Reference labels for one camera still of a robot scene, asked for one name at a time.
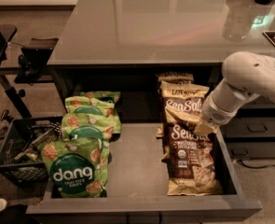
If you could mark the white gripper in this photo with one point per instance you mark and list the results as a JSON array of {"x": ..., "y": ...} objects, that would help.
[{"x": 213, "y": 112}]

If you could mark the brown sea salt chip bag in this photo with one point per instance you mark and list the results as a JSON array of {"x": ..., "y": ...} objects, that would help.
[
  {"x": 180, "y": 103},
  {"x": 176, "y": 77},
  {"x": 191, "y": 165}
]

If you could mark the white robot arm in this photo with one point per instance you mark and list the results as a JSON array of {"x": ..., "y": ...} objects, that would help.
[{"x": 246, "y": 76}]

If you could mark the open grey top drawer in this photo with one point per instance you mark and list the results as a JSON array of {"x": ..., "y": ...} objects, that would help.
[{"x": 137, "y": 189}]

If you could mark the rear green Dang chip bag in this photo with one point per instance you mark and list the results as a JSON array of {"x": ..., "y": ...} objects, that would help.
[{"x": 104, "y": 95}]

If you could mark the green dang chip bag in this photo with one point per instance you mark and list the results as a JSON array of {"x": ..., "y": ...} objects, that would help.
[
  {"x": 77, "y": 168},
  {"x": 84, "y": 125},
  {"x": 104, "y": 95},
  {"x": 103, "y": 106}
]

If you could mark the grey counter cabinet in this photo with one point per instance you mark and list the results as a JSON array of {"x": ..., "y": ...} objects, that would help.
[{"x": 121, "y": 45}]

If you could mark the front green Dang chip bag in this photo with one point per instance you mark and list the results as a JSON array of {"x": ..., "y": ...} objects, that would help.
[{"x": 77, "y": 168}]

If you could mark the black clamp stand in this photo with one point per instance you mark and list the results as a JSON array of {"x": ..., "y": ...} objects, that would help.
[{"x": 34, "y": 58}]

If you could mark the black plastic crate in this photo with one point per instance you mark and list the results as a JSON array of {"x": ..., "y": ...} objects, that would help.
[{"x": 20, "y": 161}]

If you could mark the dark drawer unit with handles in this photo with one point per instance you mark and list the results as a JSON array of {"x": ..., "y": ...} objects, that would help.
[{"x": 251, "y": 134}]

